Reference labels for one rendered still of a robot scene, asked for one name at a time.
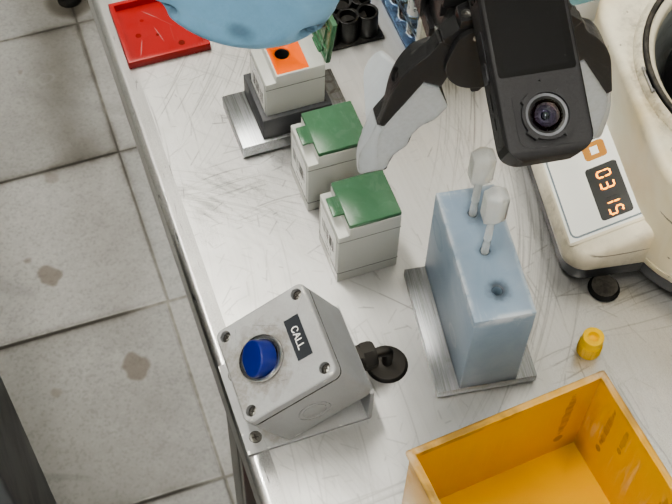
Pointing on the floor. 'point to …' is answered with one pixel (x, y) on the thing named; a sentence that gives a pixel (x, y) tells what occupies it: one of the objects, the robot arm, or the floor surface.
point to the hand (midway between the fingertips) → (482, 164)
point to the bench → (217, 245)
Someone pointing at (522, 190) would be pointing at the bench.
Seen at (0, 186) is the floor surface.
